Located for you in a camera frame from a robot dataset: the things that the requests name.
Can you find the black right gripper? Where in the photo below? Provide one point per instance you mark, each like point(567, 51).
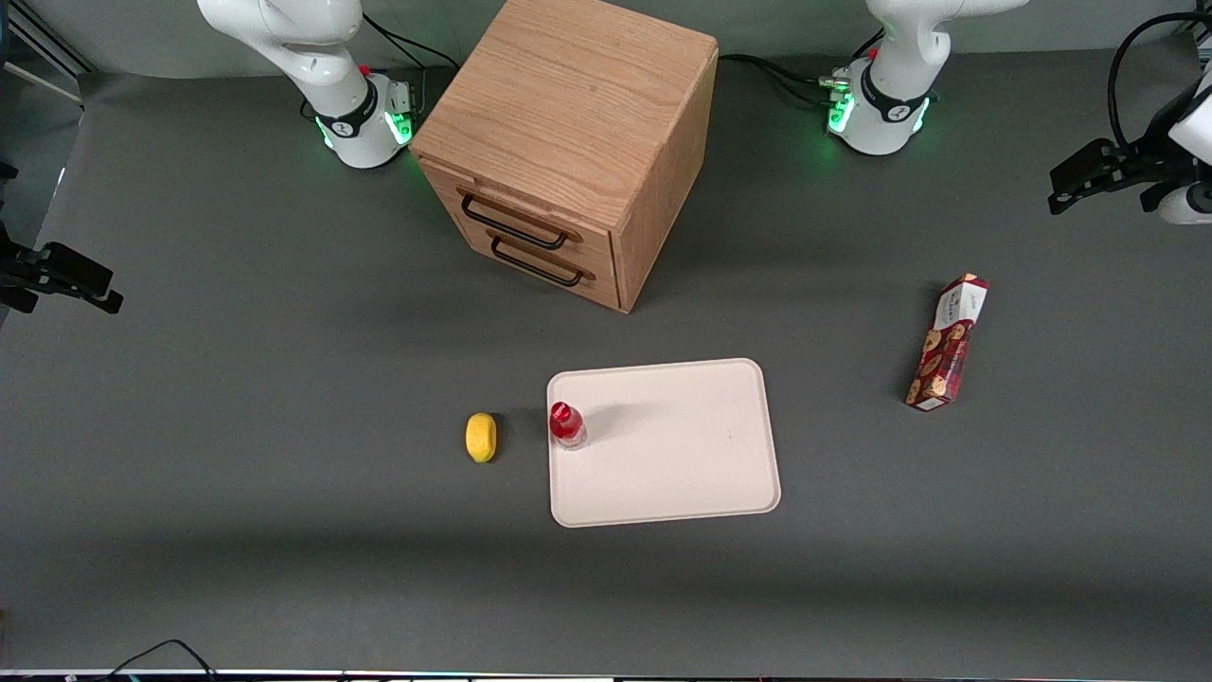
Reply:
point(21, 267)

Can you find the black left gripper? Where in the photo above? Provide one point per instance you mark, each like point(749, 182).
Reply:
point(1139, 163)

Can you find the red cookie box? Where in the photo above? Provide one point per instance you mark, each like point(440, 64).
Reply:
point(947, 346)

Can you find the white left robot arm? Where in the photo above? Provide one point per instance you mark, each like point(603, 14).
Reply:
point(890, 85)

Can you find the beige plastic tray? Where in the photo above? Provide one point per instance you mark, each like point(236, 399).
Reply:
point(672, 445)

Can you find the silver left base connector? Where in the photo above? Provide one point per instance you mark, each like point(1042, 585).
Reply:
point(837, 83)

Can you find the yellow lemon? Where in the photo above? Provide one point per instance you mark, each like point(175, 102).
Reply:
point(481, 438)

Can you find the small red-capped bottle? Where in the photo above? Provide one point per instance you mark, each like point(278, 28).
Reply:
point(566, 424)

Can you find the wooden drawer cabinet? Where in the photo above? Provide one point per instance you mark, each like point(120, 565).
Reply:
point(568, 123)

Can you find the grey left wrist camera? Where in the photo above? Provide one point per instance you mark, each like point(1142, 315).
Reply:
point(1191, 203)

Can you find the aluminium frame rail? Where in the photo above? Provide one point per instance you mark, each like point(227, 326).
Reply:
point(43, 43)

